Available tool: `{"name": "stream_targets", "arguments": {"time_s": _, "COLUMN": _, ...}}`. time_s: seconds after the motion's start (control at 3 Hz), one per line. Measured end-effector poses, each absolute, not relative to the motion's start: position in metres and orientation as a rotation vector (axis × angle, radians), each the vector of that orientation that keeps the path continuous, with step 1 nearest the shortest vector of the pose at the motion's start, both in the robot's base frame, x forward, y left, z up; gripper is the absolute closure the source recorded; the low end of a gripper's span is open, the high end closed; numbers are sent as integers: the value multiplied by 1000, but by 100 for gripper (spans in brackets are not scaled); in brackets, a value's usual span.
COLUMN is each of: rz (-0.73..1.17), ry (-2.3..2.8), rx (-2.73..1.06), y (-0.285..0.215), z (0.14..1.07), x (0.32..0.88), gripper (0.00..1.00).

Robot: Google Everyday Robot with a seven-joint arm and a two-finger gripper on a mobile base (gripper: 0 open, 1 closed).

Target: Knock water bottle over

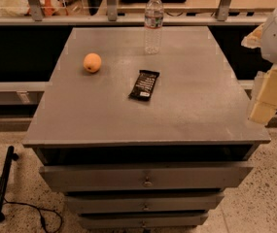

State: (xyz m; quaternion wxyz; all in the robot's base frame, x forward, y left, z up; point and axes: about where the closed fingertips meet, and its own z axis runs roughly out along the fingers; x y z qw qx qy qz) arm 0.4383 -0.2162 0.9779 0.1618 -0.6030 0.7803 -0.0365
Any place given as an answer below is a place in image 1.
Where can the bottom grey drawer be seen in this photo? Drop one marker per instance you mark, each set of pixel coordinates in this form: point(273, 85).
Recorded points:
point(146, 220)

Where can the grey drawer cabinet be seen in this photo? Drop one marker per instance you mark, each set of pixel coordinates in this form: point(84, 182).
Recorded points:
point(135, 140)

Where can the clear plastic water bottle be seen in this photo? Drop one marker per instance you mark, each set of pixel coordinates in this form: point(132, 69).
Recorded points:
point(154, 13)

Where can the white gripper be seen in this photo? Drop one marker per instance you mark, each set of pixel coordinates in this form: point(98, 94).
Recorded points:
point(263, 105)

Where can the grey metal rail frame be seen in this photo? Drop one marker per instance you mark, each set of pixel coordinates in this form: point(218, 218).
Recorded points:
point(110, 12)

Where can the grey drawer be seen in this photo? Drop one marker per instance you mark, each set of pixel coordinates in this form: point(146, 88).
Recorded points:
point(146, 220)
point(144, 202)
point(145, 176)

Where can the black stand leg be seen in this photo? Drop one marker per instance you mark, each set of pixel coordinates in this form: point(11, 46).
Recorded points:
point(10, 157)

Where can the orange fruit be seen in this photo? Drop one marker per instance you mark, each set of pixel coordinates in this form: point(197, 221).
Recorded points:
point(92, 62)

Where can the middle grey drawer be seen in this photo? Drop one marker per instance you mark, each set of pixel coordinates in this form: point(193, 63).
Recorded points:
point(144, 202)

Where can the black snack bar wrapper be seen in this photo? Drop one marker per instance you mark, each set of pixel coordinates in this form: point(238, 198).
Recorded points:
point(144, 85)

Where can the top grey drawer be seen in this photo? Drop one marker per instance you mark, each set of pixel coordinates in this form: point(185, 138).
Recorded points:
point(145, 176)

